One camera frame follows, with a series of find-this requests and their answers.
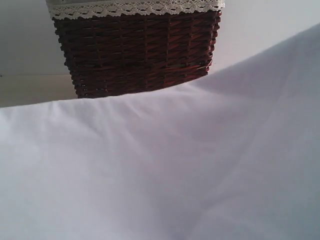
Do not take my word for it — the white t-shirt red lettering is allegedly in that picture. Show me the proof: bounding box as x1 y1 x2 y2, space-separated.
0 25 320 240

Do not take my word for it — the brown wicker basket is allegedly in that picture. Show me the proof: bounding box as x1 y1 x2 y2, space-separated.
54 10 221 99

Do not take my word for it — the cream lace basket liner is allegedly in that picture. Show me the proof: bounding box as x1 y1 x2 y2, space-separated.
46 0 225 20

